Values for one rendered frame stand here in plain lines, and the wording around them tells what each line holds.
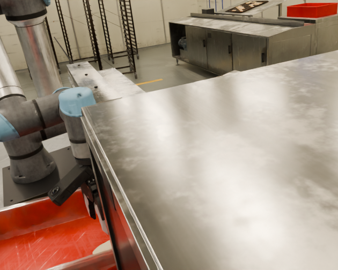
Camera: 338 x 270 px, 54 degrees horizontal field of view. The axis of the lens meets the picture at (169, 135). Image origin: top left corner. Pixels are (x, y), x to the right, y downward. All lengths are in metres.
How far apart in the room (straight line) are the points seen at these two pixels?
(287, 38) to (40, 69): 3.27
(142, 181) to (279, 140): 0.14
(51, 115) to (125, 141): 0.48
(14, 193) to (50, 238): 0.23
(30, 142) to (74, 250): 0.40
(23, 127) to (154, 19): 8.04
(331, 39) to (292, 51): 0.73
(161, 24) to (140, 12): 0.62
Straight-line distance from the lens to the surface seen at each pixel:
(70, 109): 0.74
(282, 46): 4.03
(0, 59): 0.92
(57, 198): 0.81
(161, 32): 8.85
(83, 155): 0.78
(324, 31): 4.62
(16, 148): 1.20
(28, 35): 1.09
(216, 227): 0.23
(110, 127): 0.41
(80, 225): 1.07
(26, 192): 1.19
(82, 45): 8.41
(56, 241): 1.05
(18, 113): 0.83
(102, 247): 0.96
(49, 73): 1.13
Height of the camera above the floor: 1.45
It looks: 24 degrees down
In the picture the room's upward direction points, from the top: 7 degrees counter-clockwise
